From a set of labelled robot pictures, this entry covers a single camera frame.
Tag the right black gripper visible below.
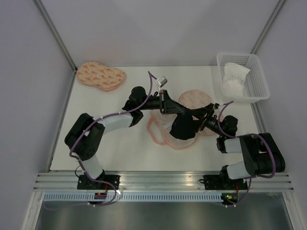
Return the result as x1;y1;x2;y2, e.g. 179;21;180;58
183;103;224;137

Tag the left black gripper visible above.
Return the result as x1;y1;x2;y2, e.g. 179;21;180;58
140;90;185;115

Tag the black bra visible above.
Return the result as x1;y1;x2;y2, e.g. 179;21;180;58
169;113;196;140

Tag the floral mesh laundry bag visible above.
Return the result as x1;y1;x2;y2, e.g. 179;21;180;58
147;90;214;149

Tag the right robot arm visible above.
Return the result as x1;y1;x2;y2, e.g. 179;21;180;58
191;103;286;189

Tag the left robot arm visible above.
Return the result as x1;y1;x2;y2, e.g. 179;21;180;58
64;86;194;190

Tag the white bra in basket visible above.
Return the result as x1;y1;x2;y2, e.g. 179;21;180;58
222;62;250;97

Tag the white perforated plastic basket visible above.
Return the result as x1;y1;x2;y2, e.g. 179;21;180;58
216;52;270;103

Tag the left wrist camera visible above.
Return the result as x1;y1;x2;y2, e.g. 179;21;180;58
155;76;167;93

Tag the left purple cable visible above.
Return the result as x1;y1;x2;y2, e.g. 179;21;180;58
69;71;156;180

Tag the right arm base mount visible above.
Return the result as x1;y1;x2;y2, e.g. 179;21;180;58
198;174;248;191

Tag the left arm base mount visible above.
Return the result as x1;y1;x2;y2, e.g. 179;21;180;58
77;175;120;200

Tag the white slotted cable duct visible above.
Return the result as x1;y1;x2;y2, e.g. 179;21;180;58
43;192;223;202

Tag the right aluminium frame post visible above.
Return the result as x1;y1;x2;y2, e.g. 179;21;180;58
250;0;288;55

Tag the aluminium frame post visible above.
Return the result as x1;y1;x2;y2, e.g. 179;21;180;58
33;0;77;73
250;0;288;55

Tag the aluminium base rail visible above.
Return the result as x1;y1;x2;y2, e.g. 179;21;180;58
34;171;294;193

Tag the left aluminium frame post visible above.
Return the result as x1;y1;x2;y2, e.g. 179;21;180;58
33;0;77;73

